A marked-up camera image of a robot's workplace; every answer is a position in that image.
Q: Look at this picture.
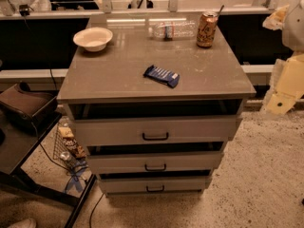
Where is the brown vr headset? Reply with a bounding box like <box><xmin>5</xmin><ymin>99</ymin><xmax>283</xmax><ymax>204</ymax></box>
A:
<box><xmin>0</xmin><ymin>82</ymin><xmax>57</xmax><ymax>128</ymax></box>

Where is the wire basket with snacks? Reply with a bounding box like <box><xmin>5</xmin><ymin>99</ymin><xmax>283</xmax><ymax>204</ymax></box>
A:
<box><xmin>53</xmin><ymin>118</ymin><xmax>86</xmax><ymax>170</ymax></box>

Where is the orange soda can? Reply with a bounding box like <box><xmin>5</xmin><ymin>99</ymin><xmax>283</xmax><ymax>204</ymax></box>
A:
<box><xmin>197</xmin><ymin>11</ymin><xmax>219</xmax><ymax>48</ymax></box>

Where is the blue rxbar blueberry bar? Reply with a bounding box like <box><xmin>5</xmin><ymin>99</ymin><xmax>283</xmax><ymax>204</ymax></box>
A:
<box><xmin>143</xmin><ymin>65</ymin><xmax>180</xmax><ymax>88</ymax></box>

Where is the clear plastic water bottle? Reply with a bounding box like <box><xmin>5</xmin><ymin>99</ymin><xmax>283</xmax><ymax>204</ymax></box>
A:
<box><xmin>148</xmin><ymin>20</ymin><xmax>197</xmax><ymax>40</ymax></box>

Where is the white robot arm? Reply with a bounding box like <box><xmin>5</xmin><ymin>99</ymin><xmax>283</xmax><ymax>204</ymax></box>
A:
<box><xmin>262</xmin><ymin>0</ymin><xmax>304</xmax><ymax>115</ymax></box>

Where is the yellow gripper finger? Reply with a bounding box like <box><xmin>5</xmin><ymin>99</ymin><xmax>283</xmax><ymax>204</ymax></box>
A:
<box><xmin>265</xmin><ymin>54</ymin><xmax>304</xmax><ymax>115</ymax></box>

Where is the top grey drawer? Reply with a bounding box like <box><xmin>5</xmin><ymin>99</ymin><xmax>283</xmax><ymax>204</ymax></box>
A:
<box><xmin>74</xmin><ymin>115</ymin><xmax>241</xmax><ymax>146</ymax></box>

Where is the grey drawer cabinet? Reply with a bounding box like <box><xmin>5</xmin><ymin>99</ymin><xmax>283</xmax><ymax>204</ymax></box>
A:
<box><xmin>58</xmin><ymin>13</ymin><xmax>255</xmax><ymax>195</ymax></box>

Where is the middle grey drawer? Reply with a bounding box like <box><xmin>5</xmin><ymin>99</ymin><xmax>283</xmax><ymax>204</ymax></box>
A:
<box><xmin>87</xmin><ymin>152</ymin><xmax>222</xmax><ymax>174</ymax></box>

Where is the white paper bowl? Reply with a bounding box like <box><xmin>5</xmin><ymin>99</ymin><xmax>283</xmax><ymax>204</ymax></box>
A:
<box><xmin>73</xmin><ymin>28</ymin><xmax>113</xmax><ymax>52</ymax></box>

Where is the white shoe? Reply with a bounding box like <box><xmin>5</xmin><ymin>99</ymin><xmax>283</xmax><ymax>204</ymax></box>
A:
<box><xmin>8</xmin><ymin>218</ymin><xmax>37</xmax><ymax>228</ymax></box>

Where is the black side table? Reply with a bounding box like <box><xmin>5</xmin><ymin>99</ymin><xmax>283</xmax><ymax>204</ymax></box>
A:
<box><xmin>0</xmin><ymin>112</ymin><xmax>96</xmax><ymax>228</ymax></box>

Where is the black floor cable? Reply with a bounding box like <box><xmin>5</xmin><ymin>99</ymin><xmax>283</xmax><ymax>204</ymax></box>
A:
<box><xmin>88</xmin><ymin>192</ymin><xmax>105</xmax><ymax>228</ymax></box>

